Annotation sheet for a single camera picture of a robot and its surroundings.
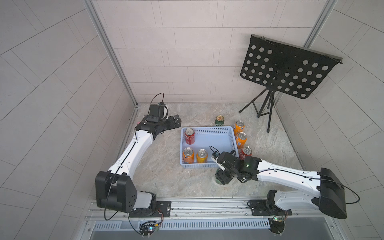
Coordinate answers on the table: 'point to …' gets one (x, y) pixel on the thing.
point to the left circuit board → (147, 228)
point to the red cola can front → (246, 151)
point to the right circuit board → (276, 226)
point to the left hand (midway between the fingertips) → (177, 119)
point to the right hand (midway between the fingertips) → (220, 175)
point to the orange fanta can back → (239, 126)
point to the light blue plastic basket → (213, 140)
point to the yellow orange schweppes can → (202, 156)
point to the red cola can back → (189, 134)
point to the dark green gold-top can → (219, 121)
